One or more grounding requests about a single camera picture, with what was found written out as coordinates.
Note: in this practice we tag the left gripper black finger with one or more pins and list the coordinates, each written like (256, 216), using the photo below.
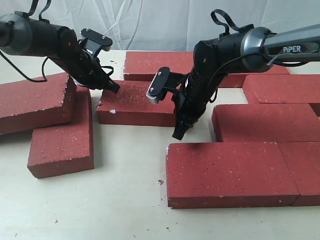
(110, 85)

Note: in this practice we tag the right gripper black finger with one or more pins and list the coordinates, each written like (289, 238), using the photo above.
(180, 128)

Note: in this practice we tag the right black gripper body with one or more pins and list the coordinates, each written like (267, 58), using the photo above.
(196, 90)

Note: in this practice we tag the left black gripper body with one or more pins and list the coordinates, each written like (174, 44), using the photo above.
(88, 72)

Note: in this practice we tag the chipped red brick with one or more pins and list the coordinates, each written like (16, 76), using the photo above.
(130, 106)

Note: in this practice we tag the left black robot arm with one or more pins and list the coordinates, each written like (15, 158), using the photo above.
(21, 35)

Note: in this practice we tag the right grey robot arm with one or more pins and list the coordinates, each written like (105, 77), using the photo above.
(245, 49)

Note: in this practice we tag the right second-row red brick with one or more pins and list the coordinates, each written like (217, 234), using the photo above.
(282, 89)

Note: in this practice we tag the front large red brick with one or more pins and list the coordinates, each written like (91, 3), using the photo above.
(228, 175)

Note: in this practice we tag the right third-row red brick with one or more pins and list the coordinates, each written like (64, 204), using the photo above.
(272, 122)

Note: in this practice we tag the white backdrop cloth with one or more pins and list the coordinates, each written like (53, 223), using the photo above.
(174, 25)

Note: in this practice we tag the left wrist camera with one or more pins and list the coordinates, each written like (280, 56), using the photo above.
(94, 42)

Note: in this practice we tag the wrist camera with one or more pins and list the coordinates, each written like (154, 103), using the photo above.
(94, 42)
(164, 81)

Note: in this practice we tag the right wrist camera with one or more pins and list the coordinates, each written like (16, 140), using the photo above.
(164, 81)

